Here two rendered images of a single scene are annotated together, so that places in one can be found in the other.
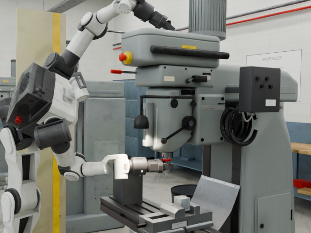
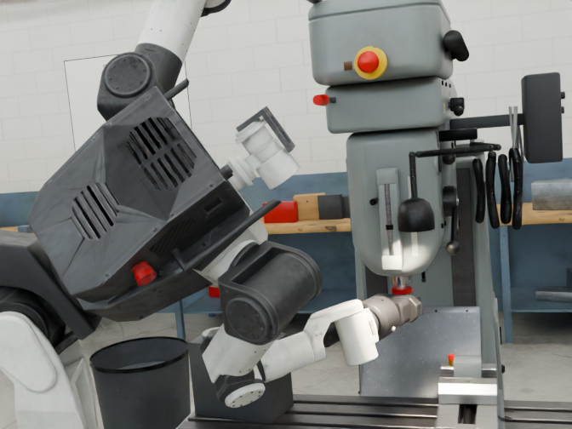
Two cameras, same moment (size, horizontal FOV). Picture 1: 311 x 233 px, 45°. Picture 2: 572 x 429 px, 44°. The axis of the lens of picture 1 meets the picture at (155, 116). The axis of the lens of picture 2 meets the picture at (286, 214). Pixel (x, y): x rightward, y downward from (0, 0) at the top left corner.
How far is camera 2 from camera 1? 1.44 m
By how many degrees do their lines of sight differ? 40
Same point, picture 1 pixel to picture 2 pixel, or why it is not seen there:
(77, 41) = (181, 22)
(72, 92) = (255, 164)
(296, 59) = not seen: hidden behind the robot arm
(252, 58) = (80, 65)
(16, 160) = (76, 405)
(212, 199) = (420, 348)
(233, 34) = (23, 16)
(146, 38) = (432, 14)
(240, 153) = (473, 245)
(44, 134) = (280, 295)
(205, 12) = not seen: outside the picture
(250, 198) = (492, 324)
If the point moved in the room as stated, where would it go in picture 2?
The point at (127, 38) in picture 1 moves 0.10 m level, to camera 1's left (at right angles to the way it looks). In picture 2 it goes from (355, 14) to (316, 13)
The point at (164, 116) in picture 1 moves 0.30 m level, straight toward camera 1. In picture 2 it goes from (430, 193) to (563, 197)
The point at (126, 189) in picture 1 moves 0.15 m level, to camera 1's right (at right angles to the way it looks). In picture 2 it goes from (271, 385) to (317, 367)
